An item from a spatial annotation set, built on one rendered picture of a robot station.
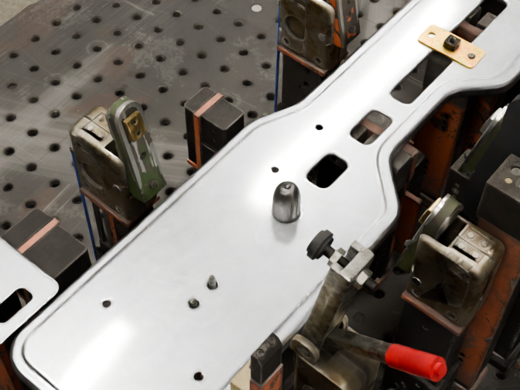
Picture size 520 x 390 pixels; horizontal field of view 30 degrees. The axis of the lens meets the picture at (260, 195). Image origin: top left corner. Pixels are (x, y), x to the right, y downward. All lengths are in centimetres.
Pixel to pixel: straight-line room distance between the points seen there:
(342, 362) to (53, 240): 37
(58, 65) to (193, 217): 66
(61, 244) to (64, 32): 69
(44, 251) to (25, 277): 5
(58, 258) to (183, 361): 20
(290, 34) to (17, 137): 50
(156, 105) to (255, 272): 61
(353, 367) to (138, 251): 28
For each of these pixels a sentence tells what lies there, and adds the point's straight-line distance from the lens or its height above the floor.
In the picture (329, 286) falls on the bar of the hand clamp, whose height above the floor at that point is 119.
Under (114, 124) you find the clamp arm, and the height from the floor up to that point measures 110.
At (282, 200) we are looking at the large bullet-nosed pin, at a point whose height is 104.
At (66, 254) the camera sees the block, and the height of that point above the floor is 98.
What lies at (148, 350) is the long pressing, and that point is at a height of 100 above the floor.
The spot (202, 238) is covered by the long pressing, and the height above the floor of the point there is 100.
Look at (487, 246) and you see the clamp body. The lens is 102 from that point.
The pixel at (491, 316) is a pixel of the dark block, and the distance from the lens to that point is 117.
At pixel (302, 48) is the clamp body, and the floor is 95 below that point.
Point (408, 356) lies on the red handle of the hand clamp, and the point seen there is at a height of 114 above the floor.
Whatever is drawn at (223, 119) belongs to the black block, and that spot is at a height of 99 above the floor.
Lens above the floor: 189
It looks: 54 degrees down
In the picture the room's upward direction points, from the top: 1 degrees clockwise
